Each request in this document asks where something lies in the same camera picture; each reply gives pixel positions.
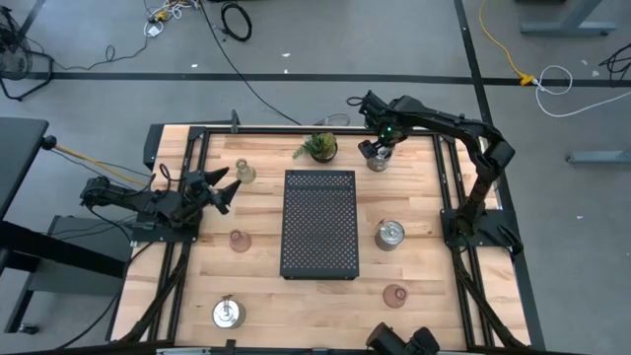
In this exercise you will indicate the grey desk foot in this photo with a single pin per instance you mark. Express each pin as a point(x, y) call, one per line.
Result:
point(567, 27)
point(599, 157)

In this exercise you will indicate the black perforated metal shelf riser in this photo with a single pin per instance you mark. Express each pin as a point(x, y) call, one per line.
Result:
point(319, 222)

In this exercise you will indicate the green tinted glass candle holder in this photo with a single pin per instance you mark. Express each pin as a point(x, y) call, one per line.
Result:
point(245, 173)

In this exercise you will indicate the succulent plant in black pot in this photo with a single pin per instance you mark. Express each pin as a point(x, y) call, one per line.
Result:
point(323, 148)

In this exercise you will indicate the black floor fan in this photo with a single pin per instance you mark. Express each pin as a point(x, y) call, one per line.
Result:
point(15, 54)

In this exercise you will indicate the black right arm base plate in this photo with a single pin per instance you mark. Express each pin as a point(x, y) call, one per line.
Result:
point(493, 222)

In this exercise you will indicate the black aluminium table frame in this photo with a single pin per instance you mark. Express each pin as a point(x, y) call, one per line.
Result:
point(320, 130)

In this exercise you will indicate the black table clamp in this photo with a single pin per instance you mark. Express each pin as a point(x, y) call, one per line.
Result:
point(235, 120)
point(230, 346)

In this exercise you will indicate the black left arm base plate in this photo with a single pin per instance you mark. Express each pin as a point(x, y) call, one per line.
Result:
point(148, 235)

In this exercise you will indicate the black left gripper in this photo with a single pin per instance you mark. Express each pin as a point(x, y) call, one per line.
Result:
point(197, 197)

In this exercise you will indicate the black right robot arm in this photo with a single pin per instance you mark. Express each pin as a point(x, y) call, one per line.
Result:
point(443, 120)

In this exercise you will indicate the black desk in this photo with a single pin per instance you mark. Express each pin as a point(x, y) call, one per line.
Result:
point(20, 148)

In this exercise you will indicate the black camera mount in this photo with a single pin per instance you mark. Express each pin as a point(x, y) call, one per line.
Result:
point(389, 340)

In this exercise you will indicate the white power adapter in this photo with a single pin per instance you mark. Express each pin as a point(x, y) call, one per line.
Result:
point(154, 30)

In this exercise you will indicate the black round knob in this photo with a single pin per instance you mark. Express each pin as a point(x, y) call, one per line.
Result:
point(48, 142)

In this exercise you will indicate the silver metal candle holder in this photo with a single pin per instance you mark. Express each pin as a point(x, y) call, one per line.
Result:
point(228, 315)
point(389, 237)
point(377, 165)

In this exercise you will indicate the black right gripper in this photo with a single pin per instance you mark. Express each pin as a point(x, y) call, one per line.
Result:
point(380, 118)

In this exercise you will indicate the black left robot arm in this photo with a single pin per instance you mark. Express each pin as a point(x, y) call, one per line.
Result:
point(128, 199)

